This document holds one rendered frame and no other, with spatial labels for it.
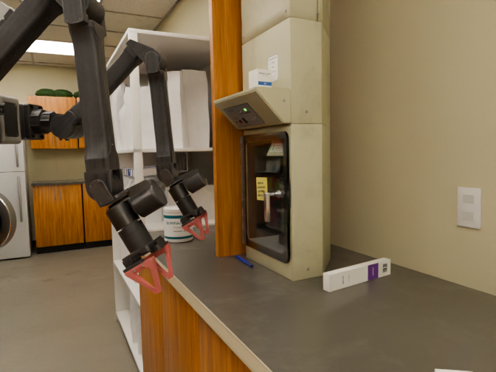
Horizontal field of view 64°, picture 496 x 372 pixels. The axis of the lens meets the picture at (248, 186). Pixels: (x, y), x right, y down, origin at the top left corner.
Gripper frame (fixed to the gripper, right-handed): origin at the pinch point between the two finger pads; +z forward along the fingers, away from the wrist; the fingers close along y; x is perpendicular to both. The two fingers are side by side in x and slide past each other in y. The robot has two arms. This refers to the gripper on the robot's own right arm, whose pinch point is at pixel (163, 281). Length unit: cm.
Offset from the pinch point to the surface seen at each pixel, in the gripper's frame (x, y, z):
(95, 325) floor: 154, 205, 33
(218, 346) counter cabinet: 2.3, 13.4, 23.6
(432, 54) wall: -92, 43, -13
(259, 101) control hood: -39, 30, -27
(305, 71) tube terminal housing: -55, 35, -28
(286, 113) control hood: -44, 32, -20
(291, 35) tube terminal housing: -57, 33, -38
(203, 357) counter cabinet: 11.8, 23.7, 28.1
